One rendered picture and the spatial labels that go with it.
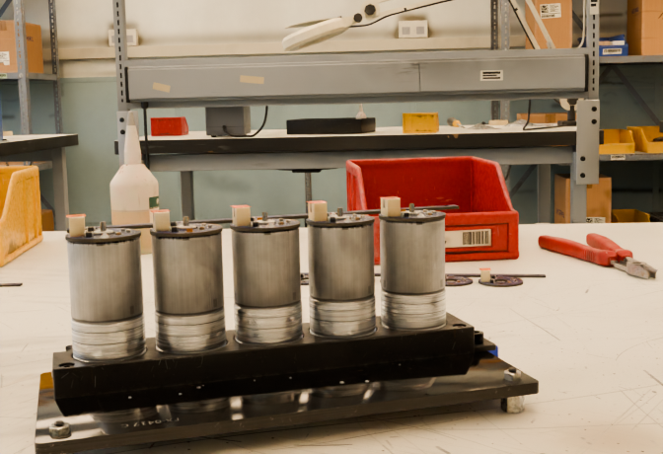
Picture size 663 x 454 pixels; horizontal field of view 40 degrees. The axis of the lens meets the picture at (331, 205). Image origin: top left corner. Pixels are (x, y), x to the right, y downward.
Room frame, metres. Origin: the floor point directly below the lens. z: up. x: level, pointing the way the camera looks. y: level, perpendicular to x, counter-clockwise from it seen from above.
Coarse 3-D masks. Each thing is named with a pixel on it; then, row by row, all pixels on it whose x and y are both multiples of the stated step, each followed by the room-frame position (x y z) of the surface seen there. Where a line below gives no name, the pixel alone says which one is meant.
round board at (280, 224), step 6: (252, 222) 0.31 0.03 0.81; (258, 222) 0.31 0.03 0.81; (276, 222) 0.32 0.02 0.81; (282, 222) 0.32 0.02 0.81; (288, 222) 0.32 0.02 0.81; (294, 222) 0.32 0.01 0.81; (234, 228) 0.31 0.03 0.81; (240, 228) 0.31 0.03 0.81; (246, 228) 0.31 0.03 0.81; (252, 228) 0.31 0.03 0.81; (258, 228) 0.31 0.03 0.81; (264, 228) 0.31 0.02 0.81; (270, 228) 0.31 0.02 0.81; (276, 228) 0.31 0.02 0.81; (282, 228) 0.31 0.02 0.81; (288, 228) 0.31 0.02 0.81
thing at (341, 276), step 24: (336, 216) 0.33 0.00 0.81; (312, 240) 0.32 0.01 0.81; (336, 240) 0.32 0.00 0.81; (360, 240) 0.32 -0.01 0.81; (312, 264) 0.32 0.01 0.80; (336, 264) 0.32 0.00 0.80; (360, 264) 0.32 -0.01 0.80; (312, 288) 0.32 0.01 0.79; (336, 288) 0.32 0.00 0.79; (360, 288) 0.32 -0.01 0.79; (312, 312) 0.32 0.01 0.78; (336, 312) 0.32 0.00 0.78; (360, 312) 0.32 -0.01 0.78; (336, 336) 0.32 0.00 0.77; (360, 336) 0.32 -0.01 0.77
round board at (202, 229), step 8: (176, 224) 0.32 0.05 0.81; (192, 224) 0.32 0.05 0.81; (200, 224) 0.32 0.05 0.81; (208, 224) 0.31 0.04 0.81; (216, 224) 0.32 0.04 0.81; (152, 232) 0.31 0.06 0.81; (160, 232) 0.30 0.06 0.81; (168, 232) 0.30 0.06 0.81; (176, 232) 0.30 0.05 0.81; (184, 232) 0.30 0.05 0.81; (192, 232) 0.30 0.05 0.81; (200, 232) 0.30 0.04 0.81; (208, 232) 0.30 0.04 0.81; (216, 232) 0.31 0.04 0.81
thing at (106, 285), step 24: (72, 264) 0.30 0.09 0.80; (96, 264) 0.29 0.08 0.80; (120, 264) 0.30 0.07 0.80; (72, 288) 0.30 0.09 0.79; (96, 288) 0.29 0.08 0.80; (120, 288) 0.30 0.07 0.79; (72, 312) 0.30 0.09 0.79; (96, 312) 0.29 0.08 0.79; (120, 312) 0.30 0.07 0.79; (72, 336) 0.30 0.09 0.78; (96, 336) 0.29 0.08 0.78; (120, 336) 0.29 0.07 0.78; (144, 336) 0.30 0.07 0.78; (96, 360) 0.29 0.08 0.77
